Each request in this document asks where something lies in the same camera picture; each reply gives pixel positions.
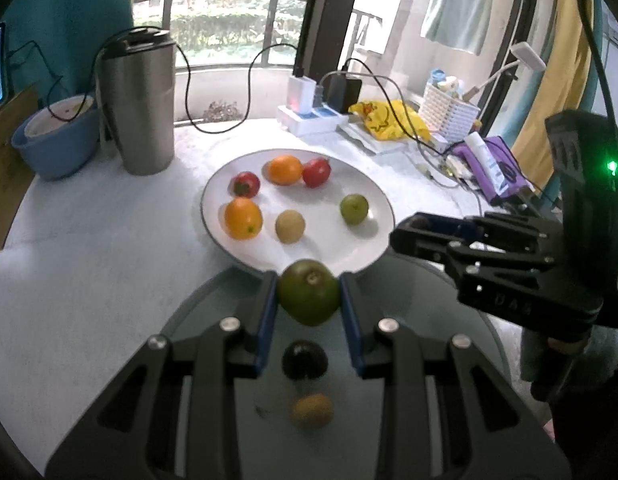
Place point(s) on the tan round fruit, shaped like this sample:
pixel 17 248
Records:
pixel 290 226

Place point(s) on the white tube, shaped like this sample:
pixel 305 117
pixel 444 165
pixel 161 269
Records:
pixel 484 160

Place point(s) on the dark green round fruit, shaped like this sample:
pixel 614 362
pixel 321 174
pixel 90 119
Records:
pixel 309 292

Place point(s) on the blue plastic bowl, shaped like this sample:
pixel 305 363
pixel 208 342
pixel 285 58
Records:
pixel 54 155

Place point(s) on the stainless steel tumbler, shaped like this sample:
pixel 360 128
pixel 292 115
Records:
pixel 139 110

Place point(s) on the brown cardboard box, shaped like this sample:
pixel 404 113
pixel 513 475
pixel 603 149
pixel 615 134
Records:
pixel 9 185

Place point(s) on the small orange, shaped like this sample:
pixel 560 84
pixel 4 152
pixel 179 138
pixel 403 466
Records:
pixel 285 170

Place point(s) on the black charger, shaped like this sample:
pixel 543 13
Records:
pixel 344 94

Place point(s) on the white desk lamp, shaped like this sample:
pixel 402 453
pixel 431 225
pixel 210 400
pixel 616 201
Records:
pixel 529 55

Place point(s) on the large orange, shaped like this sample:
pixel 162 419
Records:
pixel 244 218

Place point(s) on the person's right forearm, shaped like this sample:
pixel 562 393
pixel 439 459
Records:
pixel 594 410

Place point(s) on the white woven basket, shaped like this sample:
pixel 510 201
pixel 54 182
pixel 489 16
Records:
pixel 449 115

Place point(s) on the white power strip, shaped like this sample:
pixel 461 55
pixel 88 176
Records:
pixel 309 122

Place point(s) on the small yellow-brown fruit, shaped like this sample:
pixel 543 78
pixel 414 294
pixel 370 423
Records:
pixel 312 411

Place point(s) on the white charger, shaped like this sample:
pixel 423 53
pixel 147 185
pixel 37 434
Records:
pixel 301 95

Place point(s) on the white round plate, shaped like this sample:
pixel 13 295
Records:
pixel 319 245

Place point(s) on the wide yellow curtain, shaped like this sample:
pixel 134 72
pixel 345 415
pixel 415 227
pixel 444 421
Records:
pixel 559 85

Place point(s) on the person's right hand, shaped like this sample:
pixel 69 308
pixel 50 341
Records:
pixel 566 346

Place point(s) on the red green-stemmed fruit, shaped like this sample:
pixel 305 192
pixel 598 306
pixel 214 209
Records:
pixel 247 184

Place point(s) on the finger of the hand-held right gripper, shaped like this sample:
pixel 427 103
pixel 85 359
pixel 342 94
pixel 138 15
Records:
pixel 519 227
pixel 439 245

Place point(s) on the wide teal curtain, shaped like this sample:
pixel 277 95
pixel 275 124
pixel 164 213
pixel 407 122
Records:
pixel 74 10

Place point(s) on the grey round tray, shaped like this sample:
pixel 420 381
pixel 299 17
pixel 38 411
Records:
pixel 424 302

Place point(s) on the metal drying rack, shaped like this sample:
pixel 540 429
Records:
pixel 366 27

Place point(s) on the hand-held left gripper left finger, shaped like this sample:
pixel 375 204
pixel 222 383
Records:
pixel 266 310

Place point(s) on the red cherry tomato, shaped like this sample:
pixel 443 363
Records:
pixel 317 172

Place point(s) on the dark cherry with stem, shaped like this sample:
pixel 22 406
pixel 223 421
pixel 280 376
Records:
pixel 304 360

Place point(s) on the light green round fruit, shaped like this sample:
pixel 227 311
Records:
pixel 354 209

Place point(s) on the narrow teal curtain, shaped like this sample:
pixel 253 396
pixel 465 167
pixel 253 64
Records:
pixel 596 85

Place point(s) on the white flat tray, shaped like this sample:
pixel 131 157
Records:
pixel 379 144

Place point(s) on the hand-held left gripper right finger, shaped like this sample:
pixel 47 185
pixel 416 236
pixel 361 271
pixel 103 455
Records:
pixel 350 320

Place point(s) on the dark door frame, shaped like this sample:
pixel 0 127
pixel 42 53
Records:
pixel 334 10

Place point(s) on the hanging light blue towel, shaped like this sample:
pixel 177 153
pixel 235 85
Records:
pixel 459 10

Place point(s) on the yellow printed cloth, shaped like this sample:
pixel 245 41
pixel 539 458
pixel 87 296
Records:
pixel 389 120

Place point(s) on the purple pouch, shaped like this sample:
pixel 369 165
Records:
pixel 509 160

